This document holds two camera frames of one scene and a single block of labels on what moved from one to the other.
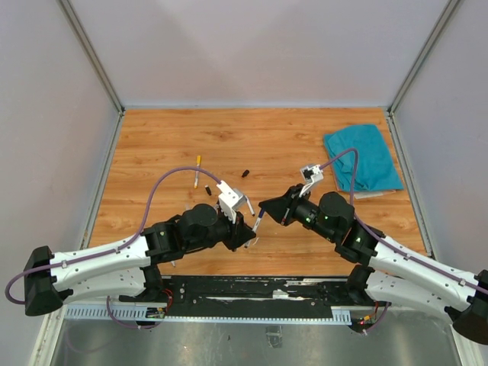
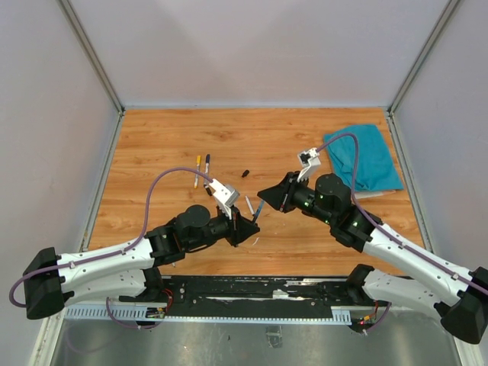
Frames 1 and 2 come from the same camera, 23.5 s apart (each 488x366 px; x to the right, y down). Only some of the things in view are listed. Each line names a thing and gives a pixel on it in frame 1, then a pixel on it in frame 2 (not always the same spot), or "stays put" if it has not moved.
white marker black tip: x=249 y=205 stays put
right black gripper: x=281 y=209 → x=280 y=195
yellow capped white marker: x=198 y=161 stays put
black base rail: x=252 y=296 stays put
